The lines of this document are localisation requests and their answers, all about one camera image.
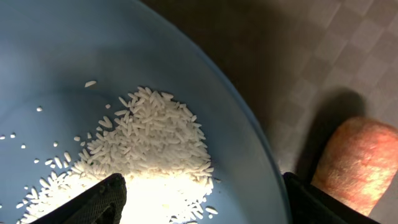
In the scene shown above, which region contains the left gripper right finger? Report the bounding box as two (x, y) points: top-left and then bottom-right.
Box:
(283, 172), (379, 224)

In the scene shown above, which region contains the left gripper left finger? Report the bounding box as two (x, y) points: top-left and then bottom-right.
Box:
(33, 174), (127, 224)

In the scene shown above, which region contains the white rice pile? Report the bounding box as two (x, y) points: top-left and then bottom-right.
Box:
(1, 87), (217, 223)

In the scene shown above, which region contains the dark blue plate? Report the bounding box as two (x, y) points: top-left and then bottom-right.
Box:
(1, 0), (292, 223)

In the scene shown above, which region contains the orange carrot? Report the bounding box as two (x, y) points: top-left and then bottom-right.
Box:
(312, 117), (397, 216)

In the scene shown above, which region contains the dark brown serving tray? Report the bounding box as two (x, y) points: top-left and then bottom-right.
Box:
(146, 0), (397, 183)

